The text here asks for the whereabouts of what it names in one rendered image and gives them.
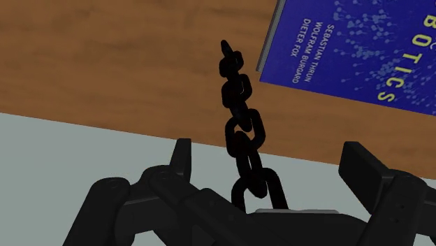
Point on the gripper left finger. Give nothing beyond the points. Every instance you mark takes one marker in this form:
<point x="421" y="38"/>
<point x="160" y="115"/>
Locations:
<point x="160" y="204"/>

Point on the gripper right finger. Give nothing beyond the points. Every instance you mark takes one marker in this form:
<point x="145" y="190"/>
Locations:
<point x="391" y="194"/>

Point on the blue book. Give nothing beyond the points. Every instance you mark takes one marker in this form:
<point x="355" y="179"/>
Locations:
<point x="354" y="47"/>

